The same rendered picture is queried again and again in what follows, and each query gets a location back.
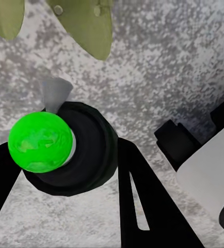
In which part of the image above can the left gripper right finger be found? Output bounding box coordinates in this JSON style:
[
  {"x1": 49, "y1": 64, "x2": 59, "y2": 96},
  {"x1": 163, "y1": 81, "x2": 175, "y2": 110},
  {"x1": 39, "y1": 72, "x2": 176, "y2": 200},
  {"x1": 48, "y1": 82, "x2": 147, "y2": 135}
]
[{"x1": 118, "y1": 137, "x2": 205, "y2": 248}]

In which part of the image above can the insectifuge atomizer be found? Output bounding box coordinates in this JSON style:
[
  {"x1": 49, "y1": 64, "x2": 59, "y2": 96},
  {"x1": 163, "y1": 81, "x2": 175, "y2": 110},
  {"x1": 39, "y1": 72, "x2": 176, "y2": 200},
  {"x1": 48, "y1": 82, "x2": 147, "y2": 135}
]
[{"x1": 7, "y1": 76, "x2": 119, "y2": 197}]

